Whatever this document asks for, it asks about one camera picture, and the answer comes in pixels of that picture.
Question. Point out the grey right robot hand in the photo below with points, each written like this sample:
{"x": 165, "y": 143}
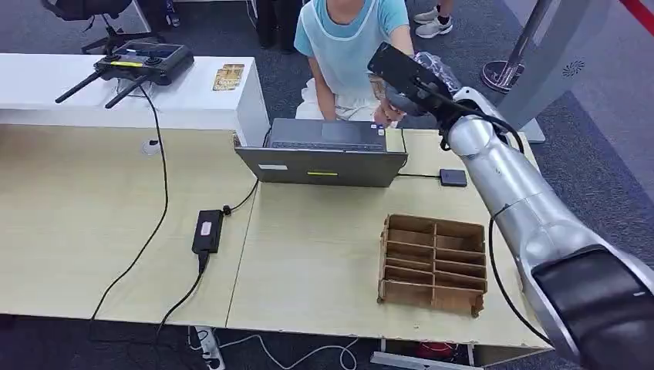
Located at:
{"x": 406, "y": 104}

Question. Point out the tan patterned card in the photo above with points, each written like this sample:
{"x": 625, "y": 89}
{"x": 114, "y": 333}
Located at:
{"x": 377, "y": 87}
{"x": 228, "y": 77}

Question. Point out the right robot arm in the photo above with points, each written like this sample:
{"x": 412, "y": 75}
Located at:
{"x": 511, "y": 178}

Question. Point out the person's left hand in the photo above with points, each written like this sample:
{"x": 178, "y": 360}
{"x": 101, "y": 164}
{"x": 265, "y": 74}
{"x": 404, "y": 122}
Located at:
{"x": 385, "y": 116}

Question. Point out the clear plastic wrap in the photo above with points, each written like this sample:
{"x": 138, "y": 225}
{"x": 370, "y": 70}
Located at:
{"x": 439, "y": 69}

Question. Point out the person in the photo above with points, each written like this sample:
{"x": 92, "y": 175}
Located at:
{"x": 434, "y": 23}
{"x": 347, "y": 46}

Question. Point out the small black card reader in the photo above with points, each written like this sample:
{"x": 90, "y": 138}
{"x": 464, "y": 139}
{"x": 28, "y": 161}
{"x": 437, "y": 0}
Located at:
{"x": 453, "y": 177}

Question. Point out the grey laptop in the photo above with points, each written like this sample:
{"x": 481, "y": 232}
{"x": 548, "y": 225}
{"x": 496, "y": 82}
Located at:
{"x": 322, "y": 168}

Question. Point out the grey kiosk pillar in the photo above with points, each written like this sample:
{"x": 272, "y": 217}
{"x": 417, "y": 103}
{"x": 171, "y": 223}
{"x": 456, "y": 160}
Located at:
{"x": 567, "y": 46}

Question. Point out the wooden compartment box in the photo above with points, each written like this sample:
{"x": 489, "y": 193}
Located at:
{"x": 408, "y": 293}

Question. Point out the white counter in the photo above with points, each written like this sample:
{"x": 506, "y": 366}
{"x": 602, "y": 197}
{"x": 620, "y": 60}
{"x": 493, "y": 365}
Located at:
{"x": 194, "y": 107}

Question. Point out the black power adapter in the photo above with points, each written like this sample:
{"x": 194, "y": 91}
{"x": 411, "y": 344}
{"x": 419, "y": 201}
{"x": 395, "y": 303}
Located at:
{"x": 208, "y": 231}

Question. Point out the red object under desk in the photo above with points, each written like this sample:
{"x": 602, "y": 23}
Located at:
{"x": 434, "y": 350}

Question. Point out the red barrier belt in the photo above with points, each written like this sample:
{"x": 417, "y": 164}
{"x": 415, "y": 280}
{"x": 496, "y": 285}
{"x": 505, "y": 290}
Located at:
{"x": 641, "y": 9}

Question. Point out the white round puck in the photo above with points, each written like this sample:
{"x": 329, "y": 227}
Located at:
{"x": 151, "y": 147}

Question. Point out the black remote controller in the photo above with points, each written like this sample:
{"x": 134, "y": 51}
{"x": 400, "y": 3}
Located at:
{"x": 148, "y": 60}

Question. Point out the white power strip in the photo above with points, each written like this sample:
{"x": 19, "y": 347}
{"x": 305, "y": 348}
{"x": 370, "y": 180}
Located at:
{"x": 210, "y": 350}

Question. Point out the black office chair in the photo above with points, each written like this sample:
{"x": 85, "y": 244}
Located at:
{"x": 92, "y": 7}

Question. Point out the metal stanchion post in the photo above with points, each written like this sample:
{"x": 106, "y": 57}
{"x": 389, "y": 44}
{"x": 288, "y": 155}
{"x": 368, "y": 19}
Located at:
{"x": 523, "y": 35}

